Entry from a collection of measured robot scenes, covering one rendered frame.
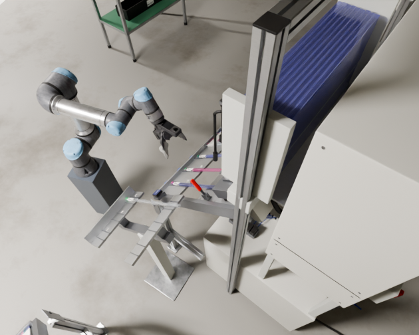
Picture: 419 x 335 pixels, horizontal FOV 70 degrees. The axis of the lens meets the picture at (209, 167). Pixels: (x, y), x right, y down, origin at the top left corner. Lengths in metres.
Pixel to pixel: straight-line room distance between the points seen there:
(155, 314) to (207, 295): 0.36
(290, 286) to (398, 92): 1.11
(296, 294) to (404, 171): 1.10
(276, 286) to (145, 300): 0.98
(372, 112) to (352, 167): 0.11
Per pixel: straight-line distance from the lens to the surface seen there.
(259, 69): 0.52
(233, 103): 0.63
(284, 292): 1.58
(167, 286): 2.21
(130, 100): 1.48
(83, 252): 2.45
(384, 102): 0.68
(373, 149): 0.59
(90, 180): 2.02
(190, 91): 3.17
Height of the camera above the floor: 2.15
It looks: 57 degrees down
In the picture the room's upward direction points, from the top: 3 degrees counter-clockwise
